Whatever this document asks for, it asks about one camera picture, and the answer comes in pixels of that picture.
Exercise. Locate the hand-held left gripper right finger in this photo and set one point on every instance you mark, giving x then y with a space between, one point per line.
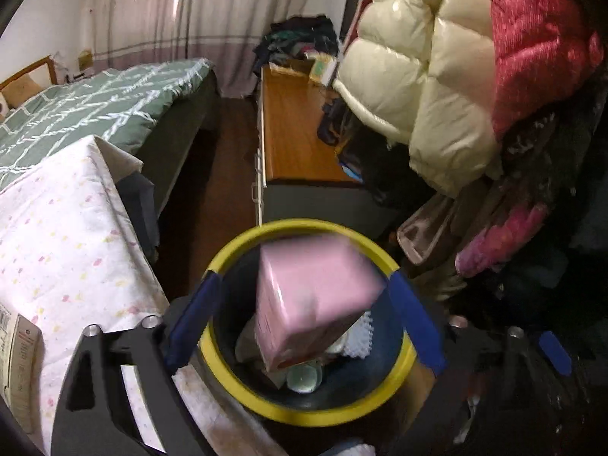
418 323

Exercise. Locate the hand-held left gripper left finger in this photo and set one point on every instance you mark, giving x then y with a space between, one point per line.
194 318

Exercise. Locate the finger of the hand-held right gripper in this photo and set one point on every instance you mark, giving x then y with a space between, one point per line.
555 351

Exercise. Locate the pink carton box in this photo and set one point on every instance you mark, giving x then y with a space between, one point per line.
308 294

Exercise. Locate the yellow rimmed dark bin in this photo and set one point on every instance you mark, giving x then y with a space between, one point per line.
304 413

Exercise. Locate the white ribbed wrapper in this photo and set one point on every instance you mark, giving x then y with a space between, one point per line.
358 339

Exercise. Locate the beige handbag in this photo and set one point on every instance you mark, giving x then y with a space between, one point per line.
427 232

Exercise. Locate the white dotted tablecloth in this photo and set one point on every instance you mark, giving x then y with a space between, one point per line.
61 247

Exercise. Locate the brown labelled carton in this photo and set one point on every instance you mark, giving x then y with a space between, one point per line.
16 365

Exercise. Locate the dark bag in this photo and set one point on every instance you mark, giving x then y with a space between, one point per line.
342 128

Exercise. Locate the wooden topped cabinet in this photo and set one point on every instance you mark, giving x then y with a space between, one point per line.
294 128

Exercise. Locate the bed with green checked blanket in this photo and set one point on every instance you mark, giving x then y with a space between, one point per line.
95 109

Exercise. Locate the cream puffer jacket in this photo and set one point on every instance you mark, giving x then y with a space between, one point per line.
418 71

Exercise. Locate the small green box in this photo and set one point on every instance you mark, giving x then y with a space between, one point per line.
323 69

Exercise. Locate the wooden headboard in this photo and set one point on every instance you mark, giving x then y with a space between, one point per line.
28 76

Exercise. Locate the pile of dark clothes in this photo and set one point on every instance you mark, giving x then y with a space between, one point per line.
299 38

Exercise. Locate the pale pink curtain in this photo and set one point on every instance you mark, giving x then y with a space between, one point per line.
228 19

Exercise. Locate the pink puffer jacket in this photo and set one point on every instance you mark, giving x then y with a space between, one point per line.
536 42

